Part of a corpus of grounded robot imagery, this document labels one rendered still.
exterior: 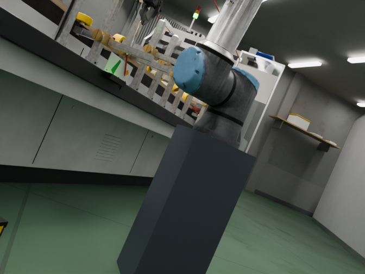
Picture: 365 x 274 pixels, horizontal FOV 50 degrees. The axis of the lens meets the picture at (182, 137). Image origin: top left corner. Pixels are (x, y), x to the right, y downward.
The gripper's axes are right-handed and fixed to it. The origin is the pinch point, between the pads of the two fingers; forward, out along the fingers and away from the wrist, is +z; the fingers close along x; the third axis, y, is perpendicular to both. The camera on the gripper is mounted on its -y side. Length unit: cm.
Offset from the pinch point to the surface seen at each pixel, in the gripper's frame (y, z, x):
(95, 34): 14.0, 15.6, -12.2
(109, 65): -2.8, 24.3, -9.4
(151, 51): -37.0, 4.1, -8.9
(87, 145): -54, 71, -32
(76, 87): 11.7, 41.1, -11.8
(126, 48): 7.0, 15.5, 0.8
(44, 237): 33, 98, 17
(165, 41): -297, -65, -127
